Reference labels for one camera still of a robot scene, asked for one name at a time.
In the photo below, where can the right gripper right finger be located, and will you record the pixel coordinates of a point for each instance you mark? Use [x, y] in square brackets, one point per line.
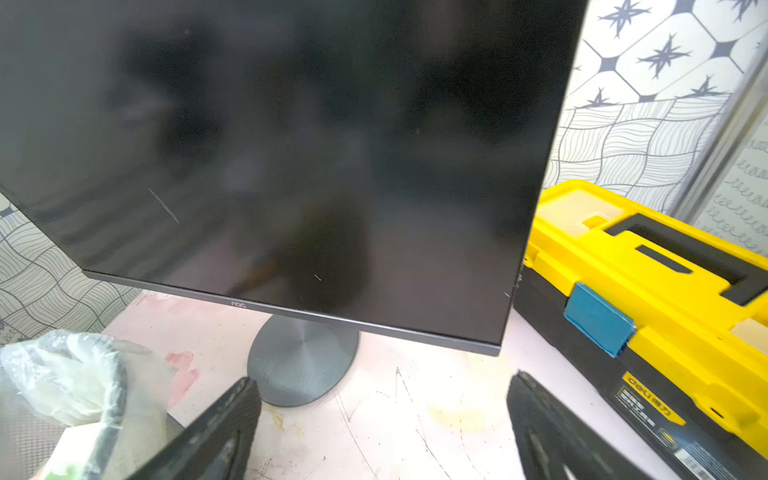
[553, 443]

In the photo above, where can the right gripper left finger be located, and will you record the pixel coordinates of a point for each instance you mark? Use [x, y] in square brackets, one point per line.
[217, 445]

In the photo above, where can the pale green sticky note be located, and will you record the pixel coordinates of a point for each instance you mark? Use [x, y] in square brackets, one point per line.
[71, 454]

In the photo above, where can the round grey monitor base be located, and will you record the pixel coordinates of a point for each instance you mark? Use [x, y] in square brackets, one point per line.
[296, 362]

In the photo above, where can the black flat monitor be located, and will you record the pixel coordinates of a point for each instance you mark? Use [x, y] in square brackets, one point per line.
[370, 164]

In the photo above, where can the yellow black toolbox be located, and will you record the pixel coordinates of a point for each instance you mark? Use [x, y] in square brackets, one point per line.
[667, 322]

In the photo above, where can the grey mesh waste bin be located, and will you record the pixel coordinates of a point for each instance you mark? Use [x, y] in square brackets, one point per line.
[102, 408]

